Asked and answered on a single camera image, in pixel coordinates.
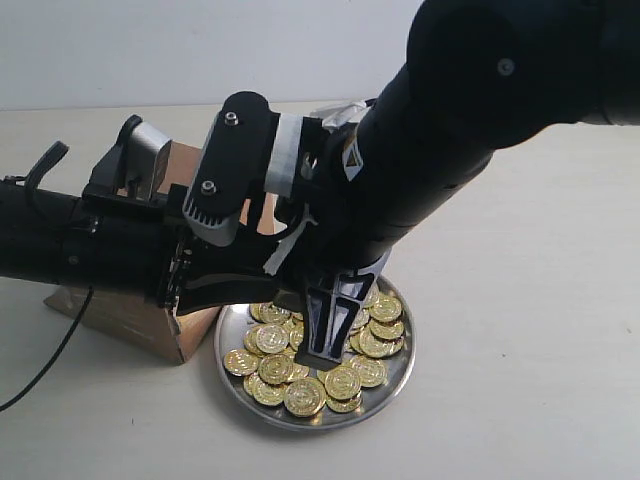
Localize gold coin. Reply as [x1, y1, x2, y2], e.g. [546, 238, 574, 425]
[223, 349, 261, 377]
[284, 377, 326, 417]
[348, 355, 387, 388]

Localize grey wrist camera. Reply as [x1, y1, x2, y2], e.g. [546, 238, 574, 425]
[117, 115, 172, 201]
[182, 91, 278, 247]

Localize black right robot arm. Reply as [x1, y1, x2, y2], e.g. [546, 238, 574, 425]
[270, 1, 639, 370]

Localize gold coin front centre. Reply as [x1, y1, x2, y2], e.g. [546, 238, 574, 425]
[284, 377, 326, 417]

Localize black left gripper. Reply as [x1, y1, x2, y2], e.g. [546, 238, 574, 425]
[64, 184, 279, 315]

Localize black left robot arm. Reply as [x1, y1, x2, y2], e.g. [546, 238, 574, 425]
[1, 182, 279, 315]

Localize black cable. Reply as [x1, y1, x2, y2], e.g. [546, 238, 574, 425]
[0, 284, 96, 414]

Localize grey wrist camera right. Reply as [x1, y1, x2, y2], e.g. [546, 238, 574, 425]
[182, 91, 278, 247]

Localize brown cardboard slotted box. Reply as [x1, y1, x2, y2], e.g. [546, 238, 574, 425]
[43, 141, 276, 365]

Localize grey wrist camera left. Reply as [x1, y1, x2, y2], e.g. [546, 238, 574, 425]
[117, 115, 172, 201]

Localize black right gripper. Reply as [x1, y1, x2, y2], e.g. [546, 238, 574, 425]
[285, 129, 400, 371]

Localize gold coin front right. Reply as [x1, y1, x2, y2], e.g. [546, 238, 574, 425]
[348, 355, 387, 388]

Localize gold coin far left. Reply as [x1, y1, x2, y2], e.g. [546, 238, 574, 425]
[223, 349, 261, 377]

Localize round steel plate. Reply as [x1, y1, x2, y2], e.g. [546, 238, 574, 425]
[213, 304, 415, 433]

